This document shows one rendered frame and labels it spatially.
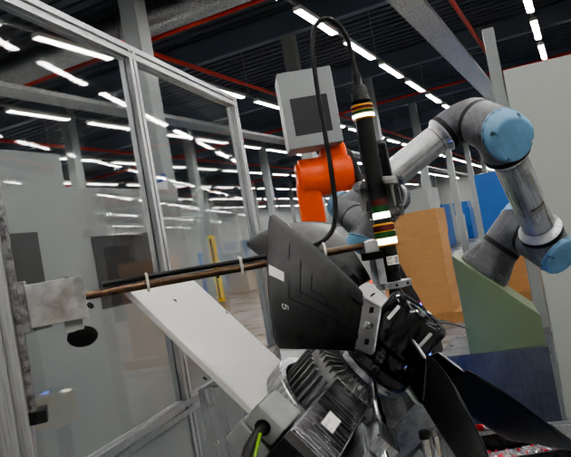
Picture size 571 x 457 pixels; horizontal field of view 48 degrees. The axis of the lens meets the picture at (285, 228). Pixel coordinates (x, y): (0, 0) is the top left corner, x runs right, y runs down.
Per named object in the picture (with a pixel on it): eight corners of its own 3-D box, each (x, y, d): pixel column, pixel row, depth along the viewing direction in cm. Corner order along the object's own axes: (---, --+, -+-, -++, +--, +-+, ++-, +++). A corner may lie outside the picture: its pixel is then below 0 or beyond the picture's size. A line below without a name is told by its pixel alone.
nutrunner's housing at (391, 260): (392, 301, 125) (351, 70, 127) (383, 301, 129) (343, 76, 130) (410, 297, 126) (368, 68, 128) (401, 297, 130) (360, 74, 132)
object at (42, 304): (23, 335, 103) (14, 282, 103) (26, 332, 110) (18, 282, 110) (90, 322, 106) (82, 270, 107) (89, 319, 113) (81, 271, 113)
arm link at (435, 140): (461, 80, 169) (315, 197, 168) (487, 89, 160) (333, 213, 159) (478, 113, 175) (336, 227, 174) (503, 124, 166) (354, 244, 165)
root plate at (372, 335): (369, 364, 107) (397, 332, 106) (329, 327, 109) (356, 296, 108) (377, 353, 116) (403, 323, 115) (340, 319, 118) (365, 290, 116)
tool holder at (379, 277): (377, 292, 123) (368, 241, 123) (362, 292, 129) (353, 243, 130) (419, 284, 125) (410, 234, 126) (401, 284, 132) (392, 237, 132)
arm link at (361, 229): (354, 244, 165) (379, 208, 163) (374, 264, 155) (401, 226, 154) (332, 231, 161) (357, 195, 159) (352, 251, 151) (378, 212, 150)
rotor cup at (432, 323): (403, 399, 111) (453, 344, 108) (339, 342, 114) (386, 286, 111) (411, 378, 125) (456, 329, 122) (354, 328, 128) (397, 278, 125)
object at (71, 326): (68, 351, 106) (63, 321, 106) (68, 348, 110) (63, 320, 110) (100, 345, 108) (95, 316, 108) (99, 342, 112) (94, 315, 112)
